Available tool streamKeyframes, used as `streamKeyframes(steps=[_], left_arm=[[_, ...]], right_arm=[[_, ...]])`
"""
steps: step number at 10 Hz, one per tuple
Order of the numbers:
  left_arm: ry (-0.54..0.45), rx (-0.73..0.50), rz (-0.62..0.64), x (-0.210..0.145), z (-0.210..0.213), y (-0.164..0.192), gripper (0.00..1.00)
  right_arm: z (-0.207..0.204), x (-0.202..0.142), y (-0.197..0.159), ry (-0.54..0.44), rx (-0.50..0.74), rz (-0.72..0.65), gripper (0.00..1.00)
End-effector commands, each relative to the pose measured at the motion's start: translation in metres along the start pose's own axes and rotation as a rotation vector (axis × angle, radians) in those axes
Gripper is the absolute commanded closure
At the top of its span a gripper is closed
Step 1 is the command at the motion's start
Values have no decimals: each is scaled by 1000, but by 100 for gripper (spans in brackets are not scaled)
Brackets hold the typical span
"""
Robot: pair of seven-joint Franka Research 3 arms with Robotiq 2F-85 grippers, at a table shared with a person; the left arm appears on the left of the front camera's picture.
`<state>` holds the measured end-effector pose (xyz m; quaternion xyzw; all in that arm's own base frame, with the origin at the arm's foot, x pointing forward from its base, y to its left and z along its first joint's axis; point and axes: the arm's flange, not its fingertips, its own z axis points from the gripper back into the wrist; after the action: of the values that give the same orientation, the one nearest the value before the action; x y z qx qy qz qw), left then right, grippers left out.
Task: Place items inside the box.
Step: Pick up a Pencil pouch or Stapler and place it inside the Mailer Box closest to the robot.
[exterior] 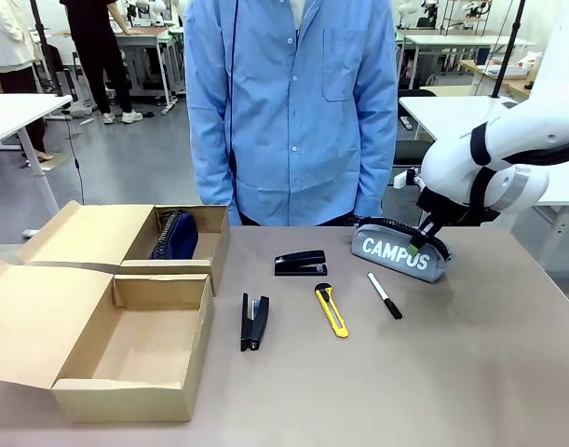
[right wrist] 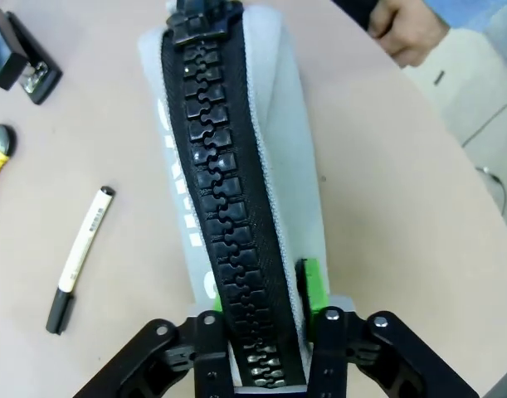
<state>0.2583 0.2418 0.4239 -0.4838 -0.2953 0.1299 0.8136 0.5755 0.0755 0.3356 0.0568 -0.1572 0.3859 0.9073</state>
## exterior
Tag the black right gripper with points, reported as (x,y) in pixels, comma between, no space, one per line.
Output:
(451,209)

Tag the grey CAMPUS pencil case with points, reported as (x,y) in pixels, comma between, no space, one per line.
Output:
(396,256)

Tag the black stapler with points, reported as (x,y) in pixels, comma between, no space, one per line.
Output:
(300,261)
(253,326)

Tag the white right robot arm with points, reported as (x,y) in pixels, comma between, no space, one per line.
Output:
(507,135)

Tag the cardboard box holding navy case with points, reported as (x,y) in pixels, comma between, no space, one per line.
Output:
(102,233)

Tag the large open cardboard box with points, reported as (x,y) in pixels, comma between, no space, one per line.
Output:
(79,335)

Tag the white marker black cap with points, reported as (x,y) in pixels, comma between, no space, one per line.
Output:
(382,293)

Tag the yellow utility knife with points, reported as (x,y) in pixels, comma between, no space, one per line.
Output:
(333,312)

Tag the white table behind robot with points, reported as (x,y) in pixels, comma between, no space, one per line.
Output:
(442,109)

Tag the person in blue shirt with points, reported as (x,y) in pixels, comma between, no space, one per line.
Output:
(288,116)

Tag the long white background desk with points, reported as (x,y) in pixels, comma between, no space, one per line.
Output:
(465,43)

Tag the black light stand pole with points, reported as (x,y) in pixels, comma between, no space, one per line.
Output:
(507,51)

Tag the navy blue pencil case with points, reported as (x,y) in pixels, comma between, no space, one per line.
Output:
(177,237)

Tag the wooden top background desk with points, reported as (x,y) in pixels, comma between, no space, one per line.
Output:
(149,42)

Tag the person in black clothes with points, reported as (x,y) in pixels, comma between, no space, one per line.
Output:
(98,51)

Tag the black tripod pole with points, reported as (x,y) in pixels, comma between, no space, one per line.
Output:
(46,51)

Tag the white table with metal leg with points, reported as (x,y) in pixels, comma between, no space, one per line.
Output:
(18,114)

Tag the person in white coat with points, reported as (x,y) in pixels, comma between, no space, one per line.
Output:
(9,51)

